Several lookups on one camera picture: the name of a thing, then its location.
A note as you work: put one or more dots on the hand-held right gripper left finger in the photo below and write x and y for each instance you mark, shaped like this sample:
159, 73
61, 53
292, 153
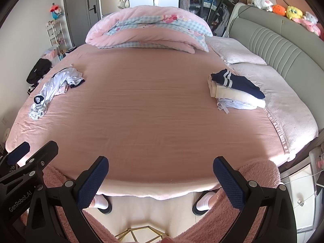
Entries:
93, 182

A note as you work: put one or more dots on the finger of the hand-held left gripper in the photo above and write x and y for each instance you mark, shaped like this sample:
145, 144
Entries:
17, 153
43, 154

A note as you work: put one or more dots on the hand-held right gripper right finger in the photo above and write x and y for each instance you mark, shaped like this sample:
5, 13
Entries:
227, 182

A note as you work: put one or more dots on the person's left slippered foot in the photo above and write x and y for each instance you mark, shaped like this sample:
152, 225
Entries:
101, 203

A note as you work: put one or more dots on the person's slippered foot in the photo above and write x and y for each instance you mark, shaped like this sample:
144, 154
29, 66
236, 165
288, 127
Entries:
202, 203
101, 203

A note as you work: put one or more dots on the person's right slippered foot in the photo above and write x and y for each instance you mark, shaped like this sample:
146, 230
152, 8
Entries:
202, 203

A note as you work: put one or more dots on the light blue satin garment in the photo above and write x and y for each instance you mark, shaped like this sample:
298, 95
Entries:
50, 88

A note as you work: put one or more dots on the white nightstand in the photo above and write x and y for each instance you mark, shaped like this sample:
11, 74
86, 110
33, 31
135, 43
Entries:
301, 189

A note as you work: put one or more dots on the white navy-trimmed garment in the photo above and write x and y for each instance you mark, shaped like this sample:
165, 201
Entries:
74, 77

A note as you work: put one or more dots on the black bag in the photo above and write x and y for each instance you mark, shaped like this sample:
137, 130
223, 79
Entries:
38, 70

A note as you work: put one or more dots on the cream folded garment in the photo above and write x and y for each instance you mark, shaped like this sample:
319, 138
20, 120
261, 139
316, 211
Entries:
240, 96

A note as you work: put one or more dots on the pink sheet bed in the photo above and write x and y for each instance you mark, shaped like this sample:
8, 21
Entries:
157, 119

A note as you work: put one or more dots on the pale pink waffle pillow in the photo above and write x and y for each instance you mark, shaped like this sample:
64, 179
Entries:
286, 101

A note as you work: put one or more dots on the white shelf rack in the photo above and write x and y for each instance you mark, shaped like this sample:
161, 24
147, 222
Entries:
54, 34

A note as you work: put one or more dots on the red and blue plush toy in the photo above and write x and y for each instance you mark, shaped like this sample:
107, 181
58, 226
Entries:
55, 11

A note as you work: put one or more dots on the grey door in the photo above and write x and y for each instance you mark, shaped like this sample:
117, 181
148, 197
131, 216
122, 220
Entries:
78, 10

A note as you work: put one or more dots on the grey-green padded headboard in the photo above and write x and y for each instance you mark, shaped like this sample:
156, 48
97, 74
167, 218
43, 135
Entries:
278, 40

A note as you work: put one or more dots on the pink checkered folded duvet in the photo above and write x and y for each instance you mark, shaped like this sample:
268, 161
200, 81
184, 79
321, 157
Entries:
151, 38

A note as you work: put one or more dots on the beige cabinet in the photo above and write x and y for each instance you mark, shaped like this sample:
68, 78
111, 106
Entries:
110, 5

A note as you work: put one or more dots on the white handbag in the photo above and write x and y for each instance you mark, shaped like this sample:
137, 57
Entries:
123, 2

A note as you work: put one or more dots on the pink plush toy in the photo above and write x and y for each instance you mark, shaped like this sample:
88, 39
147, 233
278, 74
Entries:
312, 27

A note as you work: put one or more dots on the orange plush toy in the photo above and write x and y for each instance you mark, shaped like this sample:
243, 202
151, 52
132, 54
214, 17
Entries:
278, 9

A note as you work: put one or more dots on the white pink-eared plush toy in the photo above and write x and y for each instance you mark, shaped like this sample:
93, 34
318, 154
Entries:
262, 3

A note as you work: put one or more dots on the glass-door wardrobe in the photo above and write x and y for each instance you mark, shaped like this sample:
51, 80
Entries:
197, 2

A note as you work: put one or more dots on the yellow plush toy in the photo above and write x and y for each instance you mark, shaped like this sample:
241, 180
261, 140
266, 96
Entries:
295, 12

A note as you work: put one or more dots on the grey white plush toy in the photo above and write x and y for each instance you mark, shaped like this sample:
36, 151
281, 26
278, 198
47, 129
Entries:
310, 17

